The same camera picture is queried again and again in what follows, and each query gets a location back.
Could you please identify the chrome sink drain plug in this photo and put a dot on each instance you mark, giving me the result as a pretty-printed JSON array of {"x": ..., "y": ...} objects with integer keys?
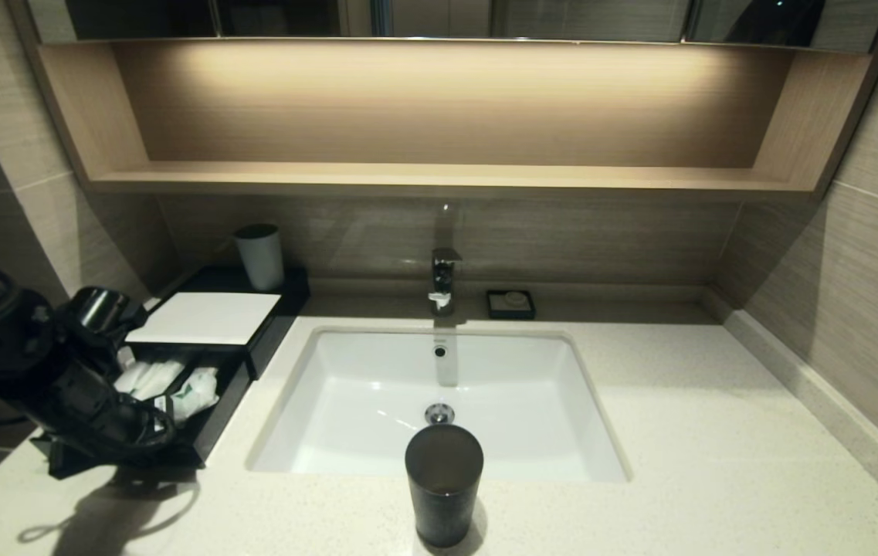
[{"x": 439, "y": 413}]

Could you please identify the chrome basin faucet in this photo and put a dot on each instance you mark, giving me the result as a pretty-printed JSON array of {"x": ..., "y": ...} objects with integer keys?
[{"x": 442, "y": 278}]

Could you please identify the black box drawer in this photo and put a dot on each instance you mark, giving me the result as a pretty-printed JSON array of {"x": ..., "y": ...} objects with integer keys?
[{"x": 211, "y": 432}]

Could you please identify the round beige soap bar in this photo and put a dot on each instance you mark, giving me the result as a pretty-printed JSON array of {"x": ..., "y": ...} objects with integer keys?
[{"x": 516, "y": 298}]

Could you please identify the pale grey cup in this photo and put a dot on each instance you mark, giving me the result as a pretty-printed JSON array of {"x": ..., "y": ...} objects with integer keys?
[{"x": 261, "y": 261}]

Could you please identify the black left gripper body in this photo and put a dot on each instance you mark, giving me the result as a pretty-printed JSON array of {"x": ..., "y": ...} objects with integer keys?
[{"x": 68, "y": 394}]

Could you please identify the white card panel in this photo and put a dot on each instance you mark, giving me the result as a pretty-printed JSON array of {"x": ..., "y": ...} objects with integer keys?
[{"x": 203, "y": 316}]

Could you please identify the black soap dish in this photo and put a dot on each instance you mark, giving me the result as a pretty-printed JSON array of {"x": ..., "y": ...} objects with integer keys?
[{"x": 494, "y": 312}]

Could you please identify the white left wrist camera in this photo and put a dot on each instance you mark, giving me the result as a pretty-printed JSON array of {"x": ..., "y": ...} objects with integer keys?
[{"x": 125, "y": 357}]

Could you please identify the white sachet green label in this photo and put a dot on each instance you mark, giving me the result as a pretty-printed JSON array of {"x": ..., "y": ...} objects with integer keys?
[{"x": 195, "y": 394}]

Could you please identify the mirrored wall cabinet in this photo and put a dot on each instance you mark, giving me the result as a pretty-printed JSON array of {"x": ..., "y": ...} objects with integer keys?
[{"x": 585, "y": 17}]

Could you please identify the wooden wall shelf niche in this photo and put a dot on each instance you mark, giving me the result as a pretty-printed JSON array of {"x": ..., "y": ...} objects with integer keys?
[{"x": 438, "y": 177}]

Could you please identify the white ceramic sink basin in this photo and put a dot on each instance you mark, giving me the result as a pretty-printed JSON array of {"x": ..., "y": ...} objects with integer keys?
[{"x": 516, "y": 417}]

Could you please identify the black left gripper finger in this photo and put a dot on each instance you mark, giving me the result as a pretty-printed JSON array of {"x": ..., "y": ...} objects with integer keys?
[
  {"x": 153, "y": 421},
  {"x": 141, "y": 446}
]

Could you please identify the dark grey tumbler cup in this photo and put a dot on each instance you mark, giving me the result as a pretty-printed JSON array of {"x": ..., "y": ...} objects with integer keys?
[{"x": 444, "y": 494}]

